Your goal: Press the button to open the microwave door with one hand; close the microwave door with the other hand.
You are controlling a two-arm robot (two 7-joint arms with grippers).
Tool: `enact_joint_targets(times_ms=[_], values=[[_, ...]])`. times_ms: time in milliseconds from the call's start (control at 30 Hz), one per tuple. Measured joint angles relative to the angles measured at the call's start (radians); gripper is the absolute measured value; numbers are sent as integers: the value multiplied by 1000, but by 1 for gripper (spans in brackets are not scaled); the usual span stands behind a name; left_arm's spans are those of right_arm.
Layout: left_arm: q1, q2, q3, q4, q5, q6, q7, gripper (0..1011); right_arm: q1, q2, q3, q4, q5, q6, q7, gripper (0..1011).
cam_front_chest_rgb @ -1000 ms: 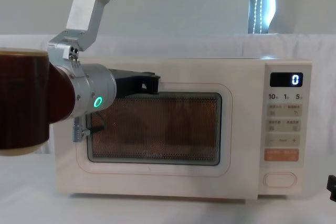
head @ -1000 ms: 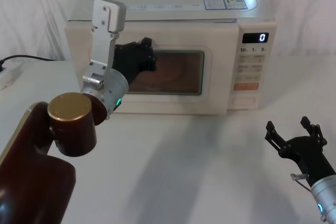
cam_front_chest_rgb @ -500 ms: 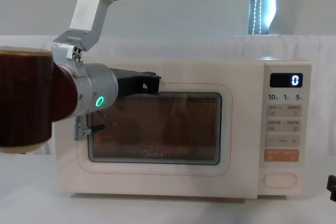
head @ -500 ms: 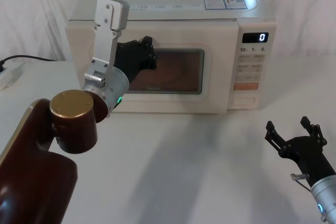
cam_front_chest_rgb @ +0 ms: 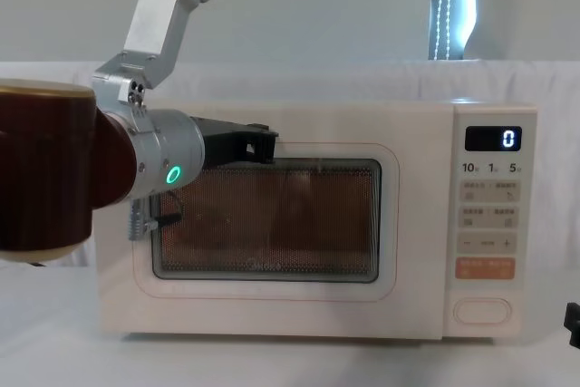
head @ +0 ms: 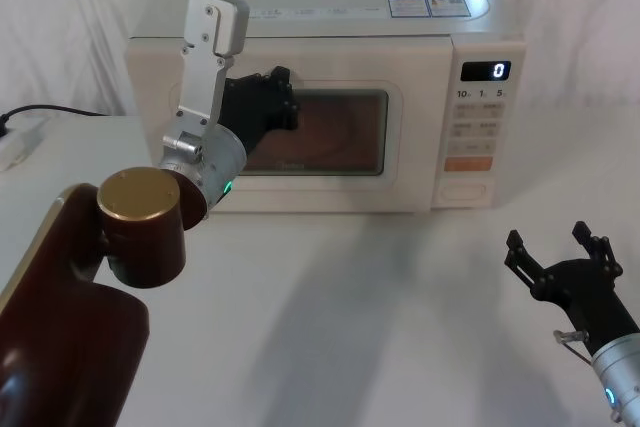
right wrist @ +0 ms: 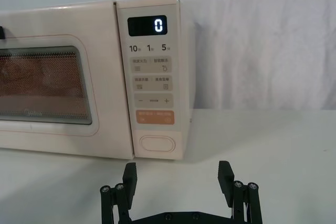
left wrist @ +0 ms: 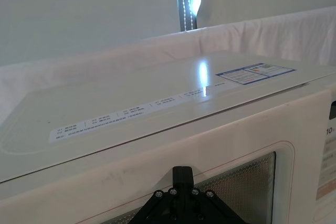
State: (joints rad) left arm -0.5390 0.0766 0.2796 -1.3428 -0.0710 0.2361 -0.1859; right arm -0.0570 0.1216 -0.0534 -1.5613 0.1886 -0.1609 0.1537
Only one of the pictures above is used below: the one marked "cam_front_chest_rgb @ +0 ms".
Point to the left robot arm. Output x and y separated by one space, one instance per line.
45 160

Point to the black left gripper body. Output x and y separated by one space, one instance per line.
226 142

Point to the cream microwave oven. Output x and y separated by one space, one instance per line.
408 224

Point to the white table cloth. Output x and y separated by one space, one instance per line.
272 364

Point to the white curtain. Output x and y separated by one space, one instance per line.
317 20

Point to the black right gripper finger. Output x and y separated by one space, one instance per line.
573 321

